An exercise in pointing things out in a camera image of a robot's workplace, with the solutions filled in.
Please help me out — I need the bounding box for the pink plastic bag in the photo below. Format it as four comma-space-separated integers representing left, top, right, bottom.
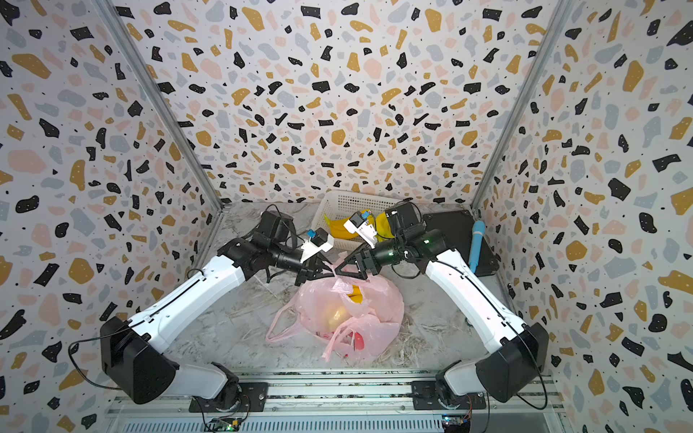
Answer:
265, 304, 404, 362
294, 264, 405, 358

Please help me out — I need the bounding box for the yellow banana bunch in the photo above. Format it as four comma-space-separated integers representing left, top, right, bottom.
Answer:
323, 214, 358, 240
323, 285, 363, 332

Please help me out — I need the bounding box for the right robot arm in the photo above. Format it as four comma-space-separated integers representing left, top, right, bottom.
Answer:
335, 202, 549, 406

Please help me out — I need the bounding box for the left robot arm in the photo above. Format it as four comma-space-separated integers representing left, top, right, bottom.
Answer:
96, 206, 334, 412

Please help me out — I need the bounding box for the greenish banana bunch right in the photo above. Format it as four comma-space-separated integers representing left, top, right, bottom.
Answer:
375, 213, 395, 242

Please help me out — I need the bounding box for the white plastic basket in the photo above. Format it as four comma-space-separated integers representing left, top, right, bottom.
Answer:
310, 191, 399, 234

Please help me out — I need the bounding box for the black case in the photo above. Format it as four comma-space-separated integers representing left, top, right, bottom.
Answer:
422, 210, 500, 277

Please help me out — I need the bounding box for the blue microphone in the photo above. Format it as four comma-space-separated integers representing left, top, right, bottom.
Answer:
467, 220, 485, 274

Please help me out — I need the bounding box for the left green circuit board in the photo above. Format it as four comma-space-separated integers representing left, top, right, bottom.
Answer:
209, 418, 243, 432

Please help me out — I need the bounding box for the right circuit board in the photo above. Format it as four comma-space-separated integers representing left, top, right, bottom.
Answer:
441, 414, 471, 433

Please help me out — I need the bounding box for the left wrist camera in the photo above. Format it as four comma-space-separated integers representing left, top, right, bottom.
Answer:
301, 228, 334, 263

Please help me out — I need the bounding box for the aluminium rail frame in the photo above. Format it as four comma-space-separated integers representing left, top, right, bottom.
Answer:
103, 369, 572, 432

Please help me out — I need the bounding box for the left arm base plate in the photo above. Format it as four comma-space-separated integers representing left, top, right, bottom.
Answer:
189, 382, 269, 416

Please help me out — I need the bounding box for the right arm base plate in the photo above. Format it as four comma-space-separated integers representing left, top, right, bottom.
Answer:
411, 381, 487, 411

